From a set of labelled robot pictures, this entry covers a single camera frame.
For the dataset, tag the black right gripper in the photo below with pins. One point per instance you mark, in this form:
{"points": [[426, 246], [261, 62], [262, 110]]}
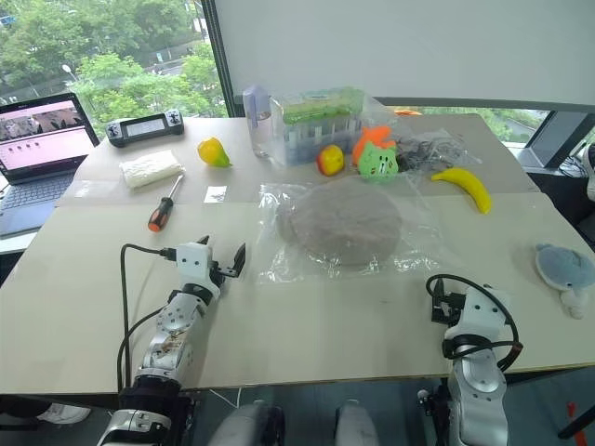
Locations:
{"points": [[444, 307]]}

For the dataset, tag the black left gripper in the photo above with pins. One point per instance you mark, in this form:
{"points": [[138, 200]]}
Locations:
{"points": [[225, 272]]}

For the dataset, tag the clear plastic bag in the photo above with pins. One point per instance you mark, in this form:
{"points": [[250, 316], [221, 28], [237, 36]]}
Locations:
{"points": [[418, 218]]}

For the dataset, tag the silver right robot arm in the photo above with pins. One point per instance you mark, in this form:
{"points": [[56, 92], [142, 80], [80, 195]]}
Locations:
{"points": [[479, 385]]}

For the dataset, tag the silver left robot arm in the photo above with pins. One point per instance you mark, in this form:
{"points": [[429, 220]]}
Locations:
{"points": [[169, 325]]}

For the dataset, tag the yellow green toy mango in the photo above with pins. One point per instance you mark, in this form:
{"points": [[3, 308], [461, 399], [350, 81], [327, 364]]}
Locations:
{"points": [[211, 151]]}

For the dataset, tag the white folded towel pack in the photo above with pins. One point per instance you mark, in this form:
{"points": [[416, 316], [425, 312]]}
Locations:
{"points": [[151, 168]]}

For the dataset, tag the grey blue plush whale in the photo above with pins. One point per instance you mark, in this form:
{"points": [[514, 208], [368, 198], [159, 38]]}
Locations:
{"points": [[560, 271]]}

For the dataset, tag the yellow toy banana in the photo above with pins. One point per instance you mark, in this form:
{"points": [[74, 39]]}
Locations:
{"points": [[469, 186]]}

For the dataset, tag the clear bottle with purple cap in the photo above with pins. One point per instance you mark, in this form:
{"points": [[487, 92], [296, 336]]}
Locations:
{"points": [[256, 121]]}

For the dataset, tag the red yellow toy apple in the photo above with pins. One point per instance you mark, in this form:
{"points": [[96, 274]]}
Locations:
{"points": [[331, 160]]}

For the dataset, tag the black handheld controller with screen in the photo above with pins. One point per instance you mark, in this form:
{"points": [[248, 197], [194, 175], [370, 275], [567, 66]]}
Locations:
{"points": [[144, 127]]}

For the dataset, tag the clear box with green lid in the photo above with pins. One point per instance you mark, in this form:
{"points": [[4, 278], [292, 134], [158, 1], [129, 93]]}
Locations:
{"points": [[316, 125]]}

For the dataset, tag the green cat face toy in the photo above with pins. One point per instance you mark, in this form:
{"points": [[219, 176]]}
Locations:
{"points": [[379, 162]]}

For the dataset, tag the orange toy figure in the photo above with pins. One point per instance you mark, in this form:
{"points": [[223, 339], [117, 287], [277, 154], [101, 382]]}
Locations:
{"points": [[372, 137]]}

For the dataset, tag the small orange object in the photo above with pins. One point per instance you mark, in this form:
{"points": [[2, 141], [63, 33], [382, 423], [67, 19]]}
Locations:
{"points": [[406, 111]]}

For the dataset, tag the black white striped sneaker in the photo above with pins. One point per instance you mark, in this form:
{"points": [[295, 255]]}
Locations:
{"points": [[590, 172]]}

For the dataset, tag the open laptop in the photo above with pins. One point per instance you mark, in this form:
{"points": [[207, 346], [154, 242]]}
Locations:
{"points": [[32, 153]]}

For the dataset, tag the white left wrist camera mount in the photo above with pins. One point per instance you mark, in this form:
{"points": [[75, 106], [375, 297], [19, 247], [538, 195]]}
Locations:
{"points": [[193, 265]]}

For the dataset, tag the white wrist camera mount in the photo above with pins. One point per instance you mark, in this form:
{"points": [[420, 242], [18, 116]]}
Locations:
{"points": [[193, 265], [481, 309]]}

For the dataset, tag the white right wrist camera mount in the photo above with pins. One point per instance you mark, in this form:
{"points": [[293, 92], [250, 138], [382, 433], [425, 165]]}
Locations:
{"points": [[481, 309]]}

